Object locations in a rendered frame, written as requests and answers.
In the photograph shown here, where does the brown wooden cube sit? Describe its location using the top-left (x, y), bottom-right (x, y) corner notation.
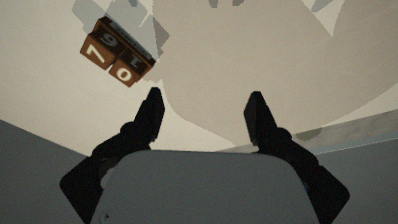
top-left (108, 49), bottom-right (147, 87)
top-left (80, 27), bottom-right (126, 70)

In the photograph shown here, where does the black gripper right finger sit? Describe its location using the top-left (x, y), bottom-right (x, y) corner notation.
top-left (243, 91), bottom-right (350, 224)

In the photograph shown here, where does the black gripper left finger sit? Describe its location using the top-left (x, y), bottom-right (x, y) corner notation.
top-left (59, 87), bottom-right (165, 224)

